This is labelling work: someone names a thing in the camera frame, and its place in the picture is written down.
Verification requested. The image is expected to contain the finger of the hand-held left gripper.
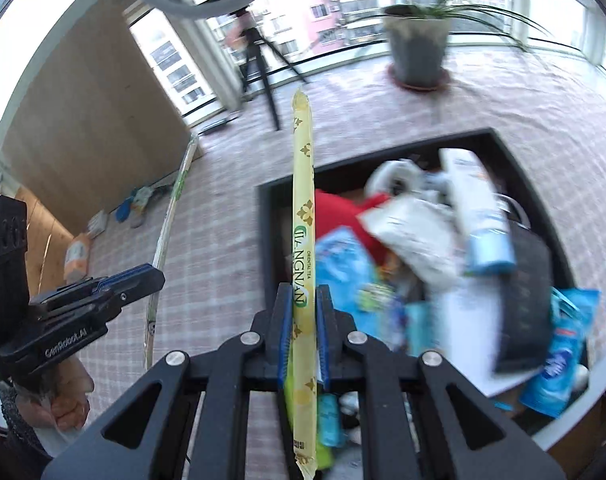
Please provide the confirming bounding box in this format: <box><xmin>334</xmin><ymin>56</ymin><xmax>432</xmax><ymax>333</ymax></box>
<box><xmin>92</xmin><ymin>263</ymin><xmax>166</xmax><ymax>295</ymax></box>
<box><xmin>106</xmin><ymin>284</ymin><xmax>166</xmax><ymax>319</ymax></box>

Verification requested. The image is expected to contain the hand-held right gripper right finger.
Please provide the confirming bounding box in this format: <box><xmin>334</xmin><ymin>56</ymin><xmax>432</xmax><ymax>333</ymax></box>
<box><xmin>316</xmin><ymin>284</ymin><xmax>572</xmax><ymax>480</ymax></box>

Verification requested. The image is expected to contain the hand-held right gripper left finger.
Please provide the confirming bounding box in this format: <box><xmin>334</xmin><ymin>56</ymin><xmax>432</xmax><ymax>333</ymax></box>
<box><xmin>40</xmin><ymin>283</ymin><xmax>294</xmax><ymax>480</ymax></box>

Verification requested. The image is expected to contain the black storage tray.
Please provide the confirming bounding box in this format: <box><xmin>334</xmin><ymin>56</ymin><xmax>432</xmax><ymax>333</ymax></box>
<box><xmin>255</xmin><ymin>128</ymin><xmax>602</xmax><ymax>437</ymax></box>

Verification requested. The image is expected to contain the yellow tea stick sachet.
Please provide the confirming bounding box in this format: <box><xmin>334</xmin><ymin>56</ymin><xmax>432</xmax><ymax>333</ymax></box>
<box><xmin>283</xmin><ymin>88</ymin><xmax>318</xmax><ymax>480</ymax></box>

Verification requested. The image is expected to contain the desktop with pink checked cloth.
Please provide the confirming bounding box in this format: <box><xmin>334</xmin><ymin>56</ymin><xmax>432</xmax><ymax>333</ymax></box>
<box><xmin>76</xmin><ymin>45</ymin><xmax>606</xmax><ymax>480</ymax></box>

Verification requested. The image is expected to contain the person's left hand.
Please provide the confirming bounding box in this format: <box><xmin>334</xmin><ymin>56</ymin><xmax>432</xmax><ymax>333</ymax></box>
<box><xmin>49</xmin><ymin>357</ymin><xmax>95</xmax><ymax>432</ymax></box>

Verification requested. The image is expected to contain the orange bag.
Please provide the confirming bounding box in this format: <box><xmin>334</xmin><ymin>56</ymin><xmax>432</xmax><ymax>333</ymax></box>
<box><xmin>62</xmin><ymin>234</ymin><xmax>92</xmax><ymax>282</ymax></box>

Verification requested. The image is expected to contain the small white box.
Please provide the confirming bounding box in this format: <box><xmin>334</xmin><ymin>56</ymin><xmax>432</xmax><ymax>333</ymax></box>
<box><xmin>87</xmin><ymin>209</ymin><xmax>110</xmax><ymax>237</ymax></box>

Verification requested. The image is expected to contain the small green blue packet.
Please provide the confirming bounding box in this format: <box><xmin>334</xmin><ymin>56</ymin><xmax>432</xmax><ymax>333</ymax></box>
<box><xmin>357</xmin><ymin>280</ymin><xmax>410</xmax><ymax>352</ymax></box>

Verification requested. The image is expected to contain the blue slipper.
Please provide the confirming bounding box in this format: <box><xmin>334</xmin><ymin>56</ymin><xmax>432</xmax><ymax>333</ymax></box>
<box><xmin>114</xmin><ymin>194</ymin><xmax>135</xmax><ymax>222</ymax></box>

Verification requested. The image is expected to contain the light blue printed packet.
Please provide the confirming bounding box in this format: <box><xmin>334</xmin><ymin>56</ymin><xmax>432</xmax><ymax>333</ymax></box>
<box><xmin>315</xmin><ymin>227</ymin><xmax>380</xmax><ymax>312</ymax></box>

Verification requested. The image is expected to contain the long green white wrapped rod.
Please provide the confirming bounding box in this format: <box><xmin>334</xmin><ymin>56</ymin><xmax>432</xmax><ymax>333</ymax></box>
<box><xmin>142</xmin><ymin>133</ymin><xmax>200</xmax><ymax>372</ymax></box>

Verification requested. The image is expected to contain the teal packet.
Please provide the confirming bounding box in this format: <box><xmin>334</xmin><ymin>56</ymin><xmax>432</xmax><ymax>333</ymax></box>
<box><xmin>317</xmin><ymin>394</ymin><xmax>345</xmax><ymax>449</ymax></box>

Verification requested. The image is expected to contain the red packet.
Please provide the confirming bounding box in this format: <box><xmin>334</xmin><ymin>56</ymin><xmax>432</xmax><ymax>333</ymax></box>
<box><xmin>314</xmin><ymin>190</ymin><xmax>400</xmax><ymax>267</ymax></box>

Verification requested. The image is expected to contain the white plastic bag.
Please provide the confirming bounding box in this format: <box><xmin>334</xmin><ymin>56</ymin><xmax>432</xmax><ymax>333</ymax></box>
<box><xmin>360</xmin><ymin>194</ymin><xmax>464</xmax><ymax>287</ymax></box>

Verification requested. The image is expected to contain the white paper sheet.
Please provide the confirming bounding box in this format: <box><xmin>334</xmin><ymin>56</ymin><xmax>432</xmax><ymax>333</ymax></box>
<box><xmin>434</xmin><ymin>279</ymin><xmax>514</xmax><ymax>397</ymax></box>

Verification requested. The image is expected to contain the wooden board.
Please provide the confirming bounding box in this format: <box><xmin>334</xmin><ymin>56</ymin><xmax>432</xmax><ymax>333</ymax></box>
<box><xmin>0</xmin><ymin>4</ymin><xmax>205</xmax><ymax>237</ymax></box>

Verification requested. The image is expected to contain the white tape roll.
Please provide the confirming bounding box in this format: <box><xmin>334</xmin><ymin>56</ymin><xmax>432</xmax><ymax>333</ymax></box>
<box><xmin>367</xmin><ymin>158</ymin><xmax>430</xmax><ymax>197</ymax></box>

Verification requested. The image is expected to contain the white and blue tube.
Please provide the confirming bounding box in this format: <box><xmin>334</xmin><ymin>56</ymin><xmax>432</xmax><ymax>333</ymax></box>
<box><xmin>439</xmin><ymin>147</ymin><xmax>517</xmax><ymax>277</ymax></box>

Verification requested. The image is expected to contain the black pouch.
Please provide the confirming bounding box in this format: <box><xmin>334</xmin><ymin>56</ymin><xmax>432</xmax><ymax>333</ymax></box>
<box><xmin>492</xmin><ymin>199</ymin><xmax>554</xmax><ymax>377</ymax></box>

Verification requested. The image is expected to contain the blue wipes packet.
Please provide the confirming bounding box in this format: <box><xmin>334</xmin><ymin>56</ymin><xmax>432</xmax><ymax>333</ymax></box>
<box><xmin>520</xmin><ymin>287</ymin><xmax>602</xmax><ymax>419</ymax></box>

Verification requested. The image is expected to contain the black tripod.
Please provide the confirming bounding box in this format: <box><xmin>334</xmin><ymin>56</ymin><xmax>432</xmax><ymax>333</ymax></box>
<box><xmin>227</xmin><ymin>9</ymin><xmax>310</xmax><ymax>132</ymax></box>

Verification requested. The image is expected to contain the red plant saucer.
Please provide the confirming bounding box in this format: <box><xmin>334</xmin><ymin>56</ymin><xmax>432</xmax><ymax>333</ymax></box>
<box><xmin>386</xmin><ymin>62</ymin><xmax>452</xmax><ymax>92</ymax></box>

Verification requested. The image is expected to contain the potted plant in grey pot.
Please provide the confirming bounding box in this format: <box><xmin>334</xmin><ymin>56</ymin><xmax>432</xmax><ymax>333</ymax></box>
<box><xmin>382</xmin><ymin>0</ymin><xmax>580</xmax><ymax>87</ymax></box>

